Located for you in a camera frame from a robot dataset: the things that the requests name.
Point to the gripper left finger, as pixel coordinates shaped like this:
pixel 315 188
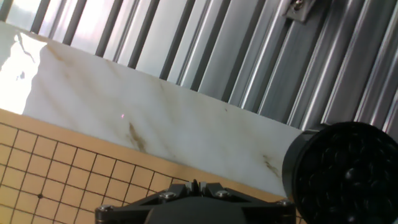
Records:
pixel 124 213

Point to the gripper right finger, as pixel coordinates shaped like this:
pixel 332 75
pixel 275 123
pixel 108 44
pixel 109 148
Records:
pixel 270 213

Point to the tan go board mat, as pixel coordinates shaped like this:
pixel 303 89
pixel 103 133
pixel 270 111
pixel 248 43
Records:
pixel 62 174

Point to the black round stone bowl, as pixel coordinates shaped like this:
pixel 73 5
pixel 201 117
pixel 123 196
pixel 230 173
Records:
pixel 342 174

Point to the white marble pattern mat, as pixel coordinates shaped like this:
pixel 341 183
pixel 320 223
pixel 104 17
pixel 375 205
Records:
pixel 155 118

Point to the silver camera mounting bracket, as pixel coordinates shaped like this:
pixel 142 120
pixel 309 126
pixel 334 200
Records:
pixel 298 9

